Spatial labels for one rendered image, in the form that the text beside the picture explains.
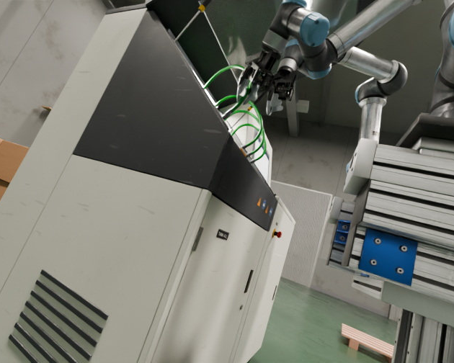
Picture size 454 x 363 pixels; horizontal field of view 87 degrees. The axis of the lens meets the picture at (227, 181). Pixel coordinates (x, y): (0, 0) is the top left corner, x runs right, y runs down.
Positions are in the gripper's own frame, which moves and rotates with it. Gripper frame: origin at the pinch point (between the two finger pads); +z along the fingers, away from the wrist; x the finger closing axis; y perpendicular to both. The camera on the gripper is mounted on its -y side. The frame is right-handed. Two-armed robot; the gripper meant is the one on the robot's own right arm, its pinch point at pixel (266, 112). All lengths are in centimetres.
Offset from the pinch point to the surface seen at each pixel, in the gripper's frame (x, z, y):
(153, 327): -33, 77, 5
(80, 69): -33, 8, -75
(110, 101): -33, 22, -45
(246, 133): 37.2, -8.2, -24.4
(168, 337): -27, 80, 6
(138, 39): -33, -6, -47
